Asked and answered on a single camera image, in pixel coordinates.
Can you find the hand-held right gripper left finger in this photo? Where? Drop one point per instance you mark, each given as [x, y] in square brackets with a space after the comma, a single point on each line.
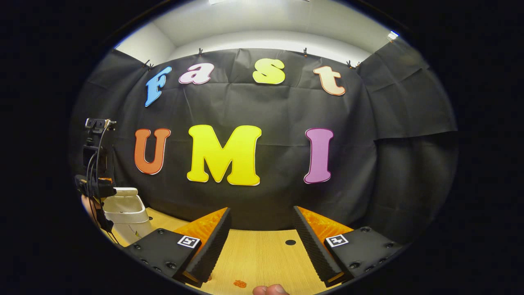
[212, 248]

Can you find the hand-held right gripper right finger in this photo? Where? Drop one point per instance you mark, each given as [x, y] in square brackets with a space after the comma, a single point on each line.
[314, 250]

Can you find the orange paper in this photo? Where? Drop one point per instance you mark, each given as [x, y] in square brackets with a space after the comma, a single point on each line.
[240, 284]

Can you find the white desktop garbage bin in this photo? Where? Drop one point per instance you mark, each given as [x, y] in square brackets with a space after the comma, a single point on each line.
[125, 217]

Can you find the wooden desktop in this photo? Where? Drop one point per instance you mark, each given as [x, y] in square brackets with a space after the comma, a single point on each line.
[262, 258]

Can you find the black backdrop cloth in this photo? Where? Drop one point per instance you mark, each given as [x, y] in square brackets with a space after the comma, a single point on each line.
[286, 106]

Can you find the ceiling light panel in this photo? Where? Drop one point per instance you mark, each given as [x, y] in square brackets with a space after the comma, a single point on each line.
[217, 1]

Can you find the small ceiling light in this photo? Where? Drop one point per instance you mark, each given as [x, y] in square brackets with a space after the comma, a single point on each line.
[392, 35]

